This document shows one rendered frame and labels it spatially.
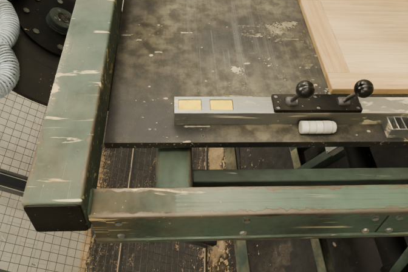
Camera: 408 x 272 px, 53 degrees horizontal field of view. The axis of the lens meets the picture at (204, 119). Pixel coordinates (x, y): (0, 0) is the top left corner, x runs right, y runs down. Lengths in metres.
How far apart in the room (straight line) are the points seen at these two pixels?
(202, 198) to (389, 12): 0.88
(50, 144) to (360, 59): 0.80
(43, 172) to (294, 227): 0.47
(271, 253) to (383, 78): 1.99
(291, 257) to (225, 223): 2.04
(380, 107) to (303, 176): 0.24
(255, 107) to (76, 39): 0.44
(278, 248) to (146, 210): 2.20
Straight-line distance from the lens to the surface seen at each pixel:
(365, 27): 1.29
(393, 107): 1.03
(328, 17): 1.28
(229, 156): 2.22
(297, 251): 2.79
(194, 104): 0.91
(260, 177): 0.92
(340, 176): 0.98
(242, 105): 0.92
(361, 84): 0.87
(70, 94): 0.87
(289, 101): 0.93
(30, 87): 1.46
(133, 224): 0.78
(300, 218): 0.80
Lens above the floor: 2.06
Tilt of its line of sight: 30 degrees down
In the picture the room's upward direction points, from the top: 64 degrees counter-clockwise
